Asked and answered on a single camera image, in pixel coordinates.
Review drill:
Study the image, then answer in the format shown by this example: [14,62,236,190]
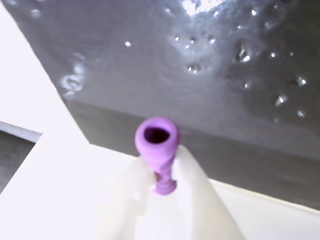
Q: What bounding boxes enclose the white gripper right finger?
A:
[143,146,247,240]

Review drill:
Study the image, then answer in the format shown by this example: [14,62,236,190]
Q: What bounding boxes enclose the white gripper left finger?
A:
[93,156,157,240]

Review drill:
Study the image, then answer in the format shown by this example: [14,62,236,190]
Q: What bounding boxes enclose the purple ribbed pen grip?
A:
[134,116,182,197]

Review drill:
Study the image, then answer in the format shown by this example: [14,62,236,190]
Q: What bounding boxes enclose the black table mat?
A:
[4,0,320,211]

